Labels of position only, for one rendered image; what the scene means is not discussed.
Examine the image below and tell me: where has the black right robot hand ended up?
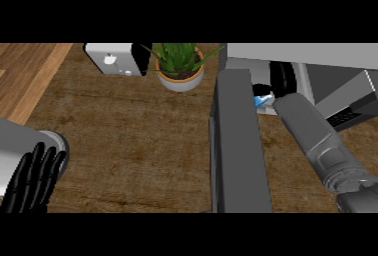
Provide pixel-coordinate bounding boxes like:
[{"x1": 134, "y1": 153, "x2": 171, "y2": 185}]
[{"x1": 252, "y1": 61, "x2": 299, "y2": 100}]

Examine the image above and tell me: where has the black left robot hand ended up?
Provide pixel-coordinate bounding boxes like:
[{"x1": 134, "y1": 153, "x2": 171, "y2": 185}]
[{"x1": 0, "y1": 142, "x2": 69, "y2": 214}]

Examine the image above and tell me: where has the white and blue milk carton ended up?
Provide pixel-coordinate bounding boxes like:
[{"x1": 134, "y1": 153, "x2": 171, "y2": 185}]
[{"x1": 253, "y1": 94, "x2": 278, "y2": 116}]

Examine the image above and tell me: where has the grey microwave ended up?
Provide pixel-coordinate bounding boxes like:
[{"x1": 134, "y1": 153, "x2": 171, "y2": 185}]
[{"x1": 219, "y1": 42, "x2": 378, "y2": 133}]

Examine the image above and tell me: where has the green plant in white pot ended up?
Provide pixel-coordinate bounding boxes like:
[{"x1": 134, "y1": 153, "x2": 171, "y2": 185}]
[{"x1": 141, "y1": 42, "x2": 227, "y2": 93}]

